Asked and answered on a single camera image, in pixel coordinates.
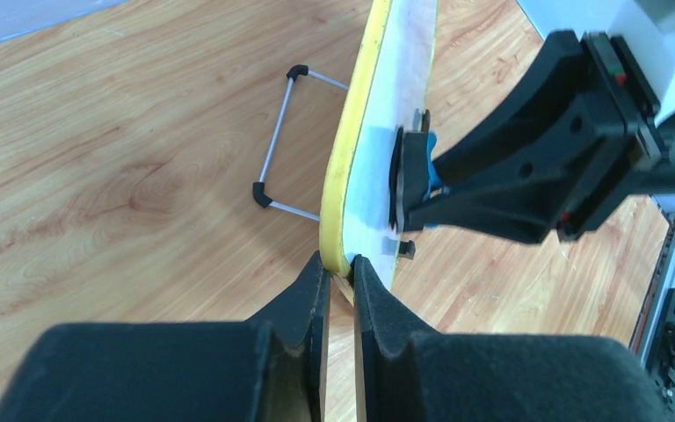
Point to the yellow-framed whiteboard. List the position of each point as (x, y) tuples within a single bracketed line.
[(385, 98)]

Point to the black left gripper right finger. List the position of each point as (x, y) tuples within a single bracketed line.
[(408, 371)]

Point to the blue bone-shaped whiteboard eraser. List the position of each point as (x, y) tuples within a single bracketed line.
[(412, 176)]

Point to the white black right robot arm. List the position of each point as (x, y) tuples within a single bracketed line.
[(649, 30)]

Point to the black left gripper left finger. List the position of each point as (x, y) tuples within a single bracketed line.
[(268, 367)]

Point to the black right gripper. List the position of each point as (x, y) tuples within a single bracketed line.
[(530, 167)]

